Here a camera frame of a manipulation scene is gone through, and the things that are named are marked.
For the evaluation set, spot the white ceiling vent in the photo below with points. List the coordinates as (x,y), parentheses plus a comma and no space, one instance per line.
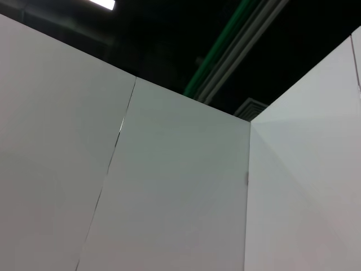
(251,108)

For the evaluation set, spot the green ceiling pipe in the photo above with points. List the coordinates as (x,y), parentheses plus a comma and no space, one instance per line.
(220,48)

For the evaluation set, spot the white ceiling conduits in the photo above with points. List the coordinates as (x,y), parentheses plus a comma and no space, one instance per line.
(242,48)

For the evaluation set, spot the ceiling light panel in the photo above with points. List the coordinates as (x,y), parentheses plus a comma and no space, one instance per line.
(103,3)

